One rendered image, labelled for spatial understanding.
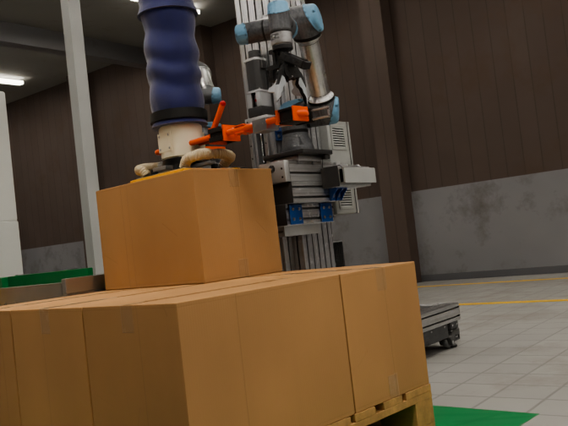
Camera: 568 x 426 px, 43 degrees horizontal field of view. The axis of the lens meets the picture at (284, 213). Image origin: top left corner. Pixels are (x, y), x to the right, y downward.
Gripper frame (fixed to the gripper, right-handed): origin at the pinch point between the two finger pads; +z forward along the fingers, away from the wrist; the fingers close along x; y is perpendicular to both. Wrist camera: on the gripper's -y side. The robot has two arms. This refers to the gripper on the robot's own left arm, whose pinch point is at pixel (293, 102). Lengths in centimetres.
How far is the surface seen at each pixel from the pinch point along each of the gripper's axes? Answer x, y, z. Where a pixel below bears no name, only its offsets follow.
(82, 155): -152, 382, -47
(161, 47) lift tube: 10, 55, -33
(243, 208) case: -1.7, 31.8, 32.2
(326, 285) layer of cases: 27, -28, 60
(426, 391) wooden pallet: -16, -28, 99
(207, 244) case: 18, 31, 44
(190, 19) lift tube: -2, 50, -44
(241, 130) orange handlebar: 3.6, 23.1, 5.1
